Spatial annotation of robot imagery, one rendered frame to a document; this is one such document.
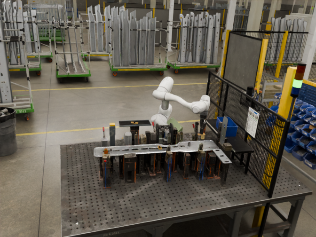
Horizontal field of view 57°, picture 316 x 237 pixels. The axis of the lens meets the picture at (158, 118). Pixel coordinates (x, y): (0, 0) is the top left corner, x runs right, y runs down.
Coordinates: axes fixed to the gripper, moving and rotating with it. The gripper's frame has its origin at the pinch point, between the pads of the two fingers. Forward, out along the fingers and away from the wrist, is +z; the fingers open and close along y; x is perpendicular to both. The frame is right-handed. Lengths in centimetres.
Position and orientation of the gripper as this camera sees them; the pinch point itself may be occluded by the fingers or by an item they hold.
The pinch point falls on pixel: (201, 130)
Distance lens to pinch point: 327.4
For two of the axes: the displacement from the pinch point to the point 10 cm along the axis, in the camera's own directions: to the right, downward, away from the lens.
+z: -0.5, 9.2, 3.9
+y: 2.2, 3.9, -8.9
